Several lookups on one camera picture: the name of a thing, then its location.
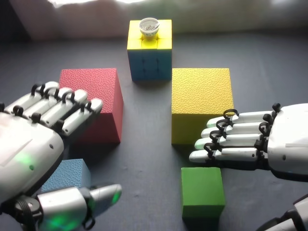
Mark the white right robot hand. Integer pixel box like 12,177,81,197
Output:
189,103,308,231

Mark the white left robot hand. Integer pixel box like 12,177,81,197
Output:
0,81,123,231

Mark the blue foam block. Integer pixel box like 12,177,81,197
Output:
40,158,92,195

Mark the green foam block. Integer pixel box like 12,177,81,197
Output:
180,167,226,221

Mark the red foam block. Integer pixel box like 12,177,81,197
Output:
59,68,124,145

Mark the yellow foam block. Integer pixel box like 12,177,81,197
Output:
171,68,234,145

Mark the grey table cloth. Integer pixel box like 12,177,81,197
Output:
0,0,308,231

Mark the puzzle cube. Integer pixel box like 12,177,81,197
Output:
127,19,173,82

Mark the small white toy bowl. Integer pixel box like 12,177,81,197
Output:
139,17,161,39

